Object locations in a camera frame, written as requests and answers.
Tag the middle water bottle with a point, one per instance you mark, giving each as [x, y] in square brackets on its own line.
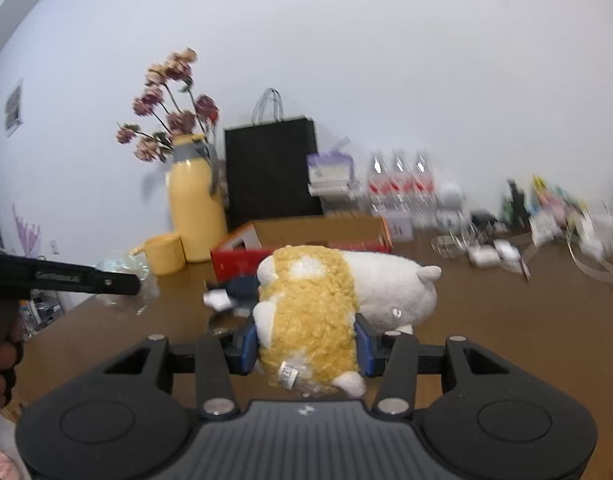
[401, 180]

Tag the yellow mug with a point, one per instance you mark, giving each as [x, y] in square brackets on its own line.
[164, 254]

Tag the red cardboard box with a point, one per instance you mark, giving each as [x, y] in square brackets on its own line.
[243, 250]

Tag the white earbuds case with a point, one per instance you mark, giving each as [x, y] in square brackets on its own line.
[484, 257]

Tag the navy blue pouch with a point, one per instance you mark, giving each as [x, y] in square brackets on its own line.
[241, 292]

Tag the dried pink flowers bouquet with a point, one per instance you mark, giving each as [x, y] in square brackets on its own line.
[168, 98]

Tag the yellow white plush toy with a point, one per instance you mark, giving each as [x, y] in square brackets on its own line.
[309, 300]

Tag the black paper shopping bag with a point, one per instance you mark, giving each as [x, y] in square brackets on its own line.
[266, 165]

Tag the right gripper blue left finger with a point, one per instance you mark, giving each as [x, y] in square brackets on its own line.
[246, 348]

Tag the white round camera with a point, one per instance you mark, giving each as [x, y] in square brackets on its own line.
[450, 199]

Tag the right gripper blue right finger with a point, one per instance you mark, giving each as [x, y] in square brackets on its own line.
[371, 355]

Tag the purple white tissue pack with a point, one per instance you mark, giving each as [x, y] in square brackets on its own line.
[331, 175]

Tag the yellow thermos jug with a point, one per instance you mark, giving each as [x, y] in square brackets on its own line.
[195, 198]

